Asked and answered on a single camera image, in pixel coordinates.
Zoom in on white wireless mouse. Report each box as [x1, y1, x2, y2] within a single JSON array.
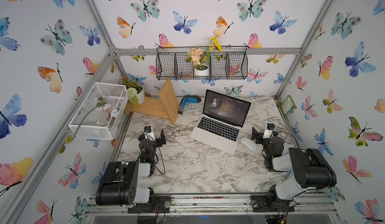
[[240, 137, 258, 152]]

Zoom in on silver laptop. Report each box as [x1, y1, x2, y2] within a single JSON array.
[[190, 90, 252, 155]]

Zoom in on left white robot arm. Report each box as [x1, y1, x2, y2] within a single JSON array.
[[95, 130, 171, 214]]

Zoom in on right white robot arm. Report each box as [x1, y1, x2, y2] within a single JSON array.
[[242, 124, 337, 213]]

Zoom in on wooden corner shelf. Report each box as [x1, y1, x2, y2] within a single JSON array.
[[124, 78, 179, 125]]

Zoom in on white pot green plant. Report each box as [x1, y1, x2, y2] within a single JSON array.
[[120, 74, 145, 106]]

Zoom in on pink artificial flower stem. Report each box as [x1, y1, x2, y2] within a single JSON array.
[[58, 94, 116, 154]]

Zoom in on white pot peach flowers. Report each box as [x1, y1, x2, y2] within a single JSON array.
[[185, 36, 223, 76]]

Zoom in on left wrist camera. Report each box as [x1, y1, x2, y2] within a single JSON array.
[[144, 125, 156, 142]]

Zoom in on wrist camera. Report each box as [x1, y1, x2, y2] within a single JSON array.
[[263, 123, 275, 139], [144, 125, 156, 142]]

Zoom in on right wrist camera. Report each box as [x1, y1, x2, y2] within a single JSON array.
[[263, 123, 275, 139]]

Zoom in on white wire cage box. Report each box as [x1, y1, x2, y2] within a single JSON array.
[[68, 82, 128, 140]]

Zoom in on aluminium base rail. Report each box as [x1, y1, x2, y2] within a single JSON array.
[[85, 193, 337, 217]]

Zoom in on black wire wall basket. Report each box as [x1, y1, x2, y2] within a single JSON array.
[[152, 45, 248, 81]]

